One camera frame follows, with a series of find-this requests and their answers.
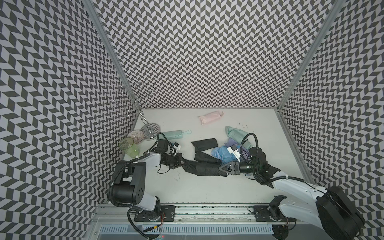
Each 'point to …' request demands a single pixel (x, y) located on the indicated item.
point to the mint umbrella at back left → (175, 134)
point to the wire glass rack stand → (128, 103)
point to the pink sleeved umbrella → (211, 117)
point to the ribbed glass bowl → (137, 135)
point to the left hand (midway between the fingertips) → (187, 163)
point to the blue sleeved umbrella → (222, 152)
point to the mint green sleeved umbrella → (238, 135)
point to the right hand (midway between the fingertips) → (220, 172)
